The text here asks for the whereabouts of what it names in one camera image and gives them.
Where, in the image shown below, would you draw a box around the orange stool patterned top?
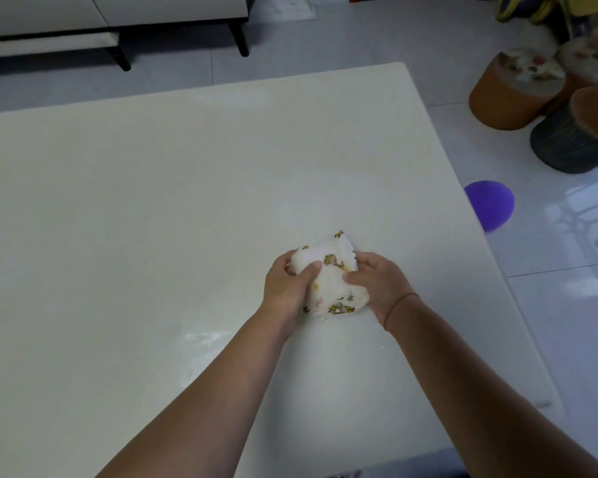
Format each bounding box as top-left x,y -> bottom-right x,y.
468,48 -> 567,131
546,35 -> 598,115

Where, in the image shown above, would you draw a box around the white cabinet black legs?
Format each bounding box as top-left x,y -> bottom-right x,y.
0,0 -> 251,58

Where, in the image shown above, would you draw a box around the person's right hand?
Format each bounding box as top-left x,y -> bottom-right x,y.
342,252 -> 419,330

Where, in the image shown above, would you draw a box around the person's left forearm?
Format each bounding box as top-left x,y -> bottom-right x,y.
97,305 -> 300,478

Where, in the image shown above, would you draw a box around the white patterned cleaning cloth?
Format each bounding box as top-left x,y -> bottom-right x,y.
284,230 -> 372,322

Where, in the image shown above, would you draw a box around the dark ribbed stool orange top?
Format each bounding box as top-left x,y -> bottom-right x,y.
530,85 -> 598,175

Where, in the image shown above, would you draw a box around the person's right forearm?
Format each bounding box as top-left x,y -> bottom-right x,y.
384,295 -> 598,478

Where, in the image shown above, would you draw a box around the white table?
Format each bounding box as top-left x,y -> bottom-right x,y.
0,62 -> 567,478

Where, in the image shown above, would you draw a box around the yellow and blue toy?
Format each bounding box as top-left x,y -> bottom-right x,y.
494,0 -> 598,45

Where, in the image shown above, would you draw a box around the purple rounded object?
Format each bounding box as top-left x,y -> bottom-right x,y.
464,180 -> 516,233

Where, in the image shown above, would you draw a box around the person's left hand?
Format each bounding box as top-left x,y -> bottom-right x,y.
262,251 -> 324,327

